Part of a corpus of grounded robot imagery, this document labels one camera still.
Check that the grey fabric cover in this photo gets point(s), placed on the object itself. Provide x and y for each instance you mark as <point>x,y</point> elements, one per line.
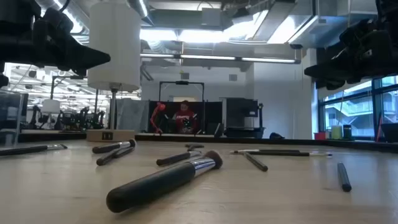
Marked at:
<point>132,115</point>

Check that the red rod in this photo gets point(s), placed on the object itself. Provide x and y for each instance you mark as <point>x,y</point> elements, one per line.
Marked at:
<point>379,129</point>

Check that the white shade wooden base lamp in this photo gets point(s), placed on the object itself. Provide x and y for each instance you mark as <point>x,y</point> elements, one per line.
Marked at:
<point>113,46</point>

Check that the black cabinet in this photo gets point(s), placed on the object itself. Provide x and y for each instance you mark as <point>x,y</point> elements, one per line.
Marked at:
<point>241,112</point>

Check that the black makeup pencil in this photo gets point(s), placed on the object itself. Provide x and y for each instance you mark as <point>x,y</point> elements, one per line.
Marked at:
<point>256,162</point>

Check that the long thin dark brush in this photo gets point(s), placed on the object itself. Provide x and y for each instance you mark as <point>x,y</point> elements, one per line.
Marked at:
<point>280,153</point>

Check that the slim black brush silver ferrule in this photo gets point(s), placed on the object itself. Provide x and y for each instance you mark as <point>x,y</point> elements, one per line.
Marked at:
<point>21,150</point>

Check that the large black powder brush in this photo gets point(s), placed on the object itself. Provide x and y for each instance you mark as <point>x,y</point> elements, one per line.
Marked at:
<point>155,183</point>

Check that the black partition screen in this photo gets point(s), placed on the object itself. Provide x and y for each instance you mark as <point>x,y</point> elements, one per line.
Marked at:
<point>211,115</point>

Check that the short dark makeup brush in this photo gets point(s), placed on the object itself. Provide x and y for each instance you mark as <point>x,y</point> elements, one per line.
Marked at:
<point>107,158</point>

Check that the black cup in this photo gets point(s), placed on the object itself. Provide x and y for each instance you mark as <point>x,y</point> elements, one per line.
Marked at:
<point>347,132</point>

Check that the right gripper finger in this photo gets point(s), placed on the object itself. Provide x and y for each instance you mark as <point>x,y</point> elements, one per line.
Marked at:
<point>335,70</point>
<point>329,85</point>

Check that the black gantry frame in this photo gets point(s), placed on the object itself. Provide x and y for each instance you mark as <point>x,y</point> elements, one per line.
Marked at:
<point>182,82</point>

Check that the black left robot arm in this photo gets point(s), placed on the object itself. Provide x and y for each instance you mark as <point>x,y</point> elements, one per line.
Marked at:
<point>3,81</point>

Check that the red desk lamp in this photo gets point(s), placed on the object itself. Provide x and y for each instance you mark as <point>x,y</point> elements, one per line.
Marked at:
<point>154,116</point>

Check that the medium black round brush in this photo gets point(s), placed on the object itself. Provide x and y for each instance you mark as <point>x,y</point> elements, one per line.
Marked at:
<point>109,147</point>

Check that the black window frame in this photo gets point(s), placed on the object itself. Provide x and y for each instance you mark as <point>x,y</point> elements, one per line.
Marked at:
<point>376,93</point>

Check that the dark blue makeup pencil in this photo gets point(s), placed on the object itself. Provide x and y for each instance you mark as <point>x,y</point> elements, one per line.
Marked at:
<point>344,177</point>

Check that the long ceiling tube light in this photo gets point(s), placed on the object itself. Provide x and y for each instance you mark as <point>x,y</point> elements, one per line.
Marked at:
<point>205,57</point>

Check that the white background lamp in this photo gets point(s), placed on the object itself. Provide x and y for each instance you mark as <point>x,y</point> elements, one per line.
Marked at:
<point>50,106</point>

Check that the person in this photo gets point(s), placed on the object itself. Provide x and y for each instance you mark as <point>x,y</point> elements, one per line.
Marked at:
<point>185,119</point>

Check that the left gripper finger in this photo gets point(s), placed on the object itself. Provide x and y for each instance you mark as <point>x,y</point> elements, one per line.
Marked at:
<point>84,57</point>
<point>76,72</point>

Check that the grey ceiling box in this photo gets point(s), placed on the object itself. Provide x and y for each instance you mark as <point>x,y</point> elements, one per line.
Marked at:
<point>211,17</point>

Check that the black bin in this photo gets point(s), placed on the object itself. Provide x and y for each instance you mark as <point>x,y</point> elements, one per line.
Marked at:
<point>390,132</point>

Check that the pale green cup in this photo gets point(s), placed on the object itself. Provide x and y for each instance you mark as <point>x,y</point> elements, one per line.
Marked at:
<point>336,132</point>

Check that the black aluminium table frame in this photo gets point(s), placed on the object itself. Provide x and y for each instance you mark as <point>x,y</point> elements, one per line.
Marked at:
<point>280,141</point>

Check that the small dark makeup brush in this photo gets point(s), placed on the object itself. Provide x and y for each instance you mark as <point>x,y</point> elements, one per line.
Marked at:
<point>194,145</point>

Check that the black brush wide silver ferrule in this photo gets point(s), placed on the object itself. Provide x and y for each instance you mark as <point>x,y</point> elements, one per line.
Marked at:
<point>174,158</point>

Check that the square wall vent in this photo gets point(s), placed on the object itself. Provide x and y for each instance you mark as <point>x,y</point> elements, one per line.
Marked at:
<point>184,76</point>
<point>233,77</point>

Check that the red container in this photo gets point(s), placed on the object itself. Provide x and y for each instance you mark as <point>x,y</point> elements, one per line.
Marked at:
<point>319,136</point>

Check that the dark lump on ledge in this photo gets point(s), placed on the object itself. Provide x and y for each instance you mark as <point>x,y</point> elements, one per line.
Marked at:
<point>276,136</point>

